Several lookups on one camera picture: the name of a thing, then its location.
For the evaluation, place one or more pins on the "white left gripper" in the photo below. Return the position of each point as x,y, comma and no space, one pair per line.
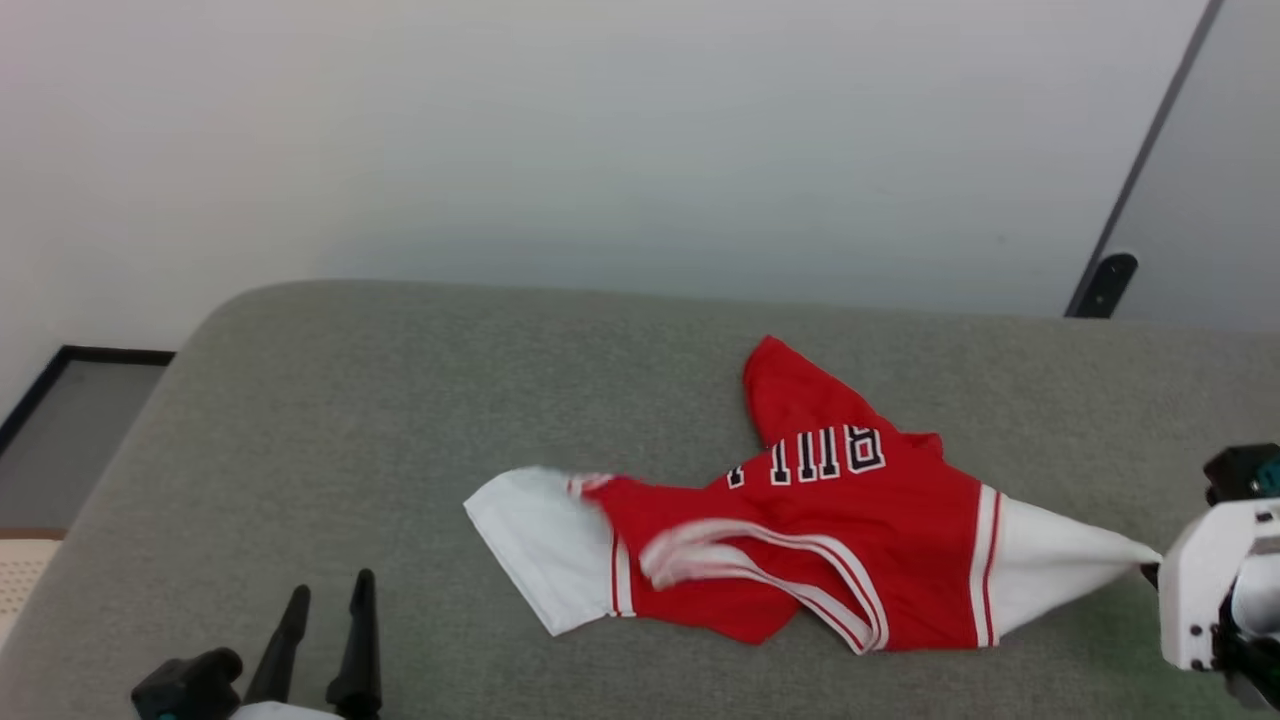
280,712

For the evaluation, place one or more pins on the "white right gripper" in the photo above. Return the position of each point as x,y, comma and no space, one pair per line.
1200,590

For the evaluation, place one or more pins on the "red and white jersey garment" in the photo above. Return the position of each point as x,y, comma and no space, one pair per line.
850,530

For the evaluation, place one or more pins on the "cream perforated laundry basket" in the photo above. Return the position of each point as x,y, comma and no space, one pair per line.
20,585

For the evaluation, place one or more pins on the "black-framed grey panel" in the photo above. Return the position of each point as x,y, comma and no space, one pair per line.
70,430

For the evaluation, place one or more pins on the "grey door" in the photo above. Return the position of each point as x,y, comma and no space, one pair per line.
1210,180

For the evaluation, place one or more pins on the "dark door edge strip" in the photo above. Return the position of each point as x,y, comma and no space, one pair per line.
1150,140

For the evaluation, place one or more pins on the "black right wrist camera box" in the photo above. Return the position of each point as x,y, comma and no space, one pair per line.
1240,470

